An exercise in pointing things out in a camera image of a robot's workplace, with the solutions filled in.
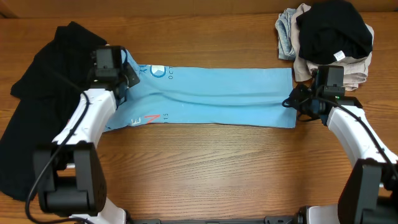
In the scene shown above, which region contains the light blue printed t-shirt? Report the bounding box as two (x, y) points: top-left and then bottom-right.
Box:
(105, 50), (296, 131)

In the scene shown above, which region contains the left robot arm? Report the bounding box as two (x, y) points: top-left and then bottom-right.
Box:
(25, 61), (138, 223)

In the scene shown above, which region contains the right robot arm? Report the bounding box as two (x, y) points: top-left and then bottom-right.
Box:
(282, 84), (397, 223)

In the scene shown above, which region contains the beige folded garment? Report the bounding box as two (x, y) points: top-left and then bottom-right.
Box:
(290, 3), (372, 91)

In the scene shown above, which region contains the black folded garment on pile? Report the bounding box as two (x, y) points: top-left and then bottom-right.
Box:
(296, 1), (373, 65)

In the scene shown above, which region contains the grey-blue folded garment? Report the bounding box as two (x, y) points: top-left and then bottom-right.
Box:
(275, 8), (297, 60)

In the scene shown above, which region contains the black garment on table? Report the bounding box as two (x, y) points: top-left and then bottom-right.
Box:
(1, 22), (107, 201)

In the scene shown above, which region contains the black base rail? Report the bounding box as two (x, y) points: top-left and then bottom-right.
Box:
(126, 215), (295, 224)

